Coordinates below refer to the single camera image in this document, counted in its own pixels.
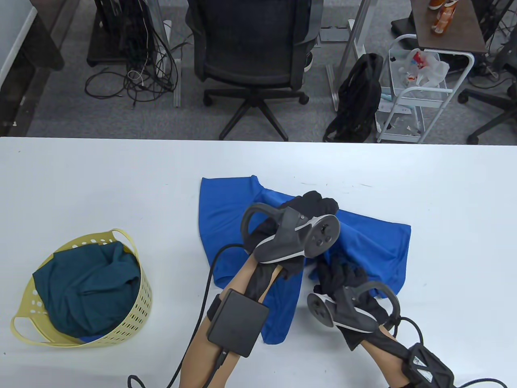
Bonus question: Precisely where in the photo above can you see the person's right hand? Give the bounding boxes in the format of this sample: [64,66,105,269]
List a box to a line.
[309,255,391,350]

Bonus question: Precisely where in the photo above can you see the person's left forearm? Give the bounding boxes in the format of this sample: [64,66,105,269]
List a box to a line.
[180,257,283,388]

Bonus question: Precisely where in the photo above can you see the blue t-shirt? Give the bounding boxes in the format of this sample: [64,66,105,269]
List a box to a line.
[198,175,412,345]

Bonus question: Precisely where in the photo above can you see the black computer tower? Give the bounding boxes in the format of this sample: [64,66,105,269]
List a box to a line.
[87,0,159,67]

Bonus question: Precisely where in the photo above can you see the black mesh office chair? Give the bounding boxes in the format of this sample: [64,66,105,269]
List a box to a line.
[185,0,324,142]

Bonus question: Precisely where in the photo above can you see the white plastic bag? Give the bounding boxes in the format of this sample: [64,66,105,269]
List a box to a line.
[389,48,450,88]

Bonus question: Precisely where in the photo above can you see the black cable tangle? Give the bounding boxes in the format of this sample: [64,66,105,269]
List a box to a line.
[471,0,517,89]

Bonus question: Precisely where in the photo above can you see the person's left hand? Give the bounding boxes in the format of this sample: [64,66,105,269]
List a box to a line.
[244,191,340,280]

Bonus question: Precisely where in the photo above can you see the brown side table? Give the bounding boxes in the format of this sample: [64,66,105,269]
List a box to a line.
[410,0,488,54]

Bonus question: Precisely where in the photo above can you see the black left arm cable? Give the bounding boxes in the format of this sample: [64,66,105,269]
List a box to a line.
[127,244,245,388]

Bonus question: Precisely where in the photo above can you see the black right forearm sensor module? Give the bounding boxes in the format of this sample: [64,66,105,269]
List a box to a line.
[403,343,455,388]

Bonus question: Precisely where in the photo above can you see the white utility cart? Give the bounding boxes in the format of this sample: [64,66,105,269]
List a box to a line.
[375,34,475,144]

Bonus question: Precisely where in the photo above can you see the black backpack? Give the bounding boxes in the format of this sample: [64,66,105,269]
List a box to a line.
[323,53,384,143]

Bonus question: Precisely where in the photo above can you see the black floor cable bundle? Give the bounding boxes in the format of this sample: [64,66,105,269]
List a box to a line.
[85,24,183,110]

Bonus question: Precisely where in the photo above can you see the person's right forearm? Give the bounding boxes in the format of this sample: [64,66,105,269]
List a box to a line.
[359,327,409,388]

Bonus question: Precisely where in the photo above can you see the black flat stand base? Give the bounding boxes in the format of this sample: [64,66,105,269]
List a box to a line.
[391,18,417,36]

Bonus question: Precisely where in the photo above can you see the black left forearm box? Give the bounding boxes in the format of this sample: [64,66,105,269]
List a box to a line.
[207,288,270,358]

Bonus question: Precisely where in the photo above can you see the grey metal base plate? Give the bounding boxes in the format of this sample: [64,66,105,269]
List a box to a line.
[319,26,350,43]

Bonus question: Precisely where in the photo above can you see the yellow laundry basket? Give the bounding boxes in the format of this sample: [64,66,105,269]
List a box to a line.
[11,229,153,348]

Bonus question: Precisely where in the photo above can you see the dark teal towel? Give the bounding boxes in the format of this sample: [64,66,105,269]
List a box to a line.
[32,241,142,339]

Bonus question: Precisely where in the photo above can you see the grey metal desk leg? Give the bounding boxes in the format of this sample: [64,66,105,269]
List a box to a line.
[160,0,182,108]
[326,0,371,112]

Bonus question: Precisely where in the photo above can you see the black swivel chair base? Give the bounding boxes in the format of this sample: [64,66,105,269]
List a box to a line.
[458,38,517,145]

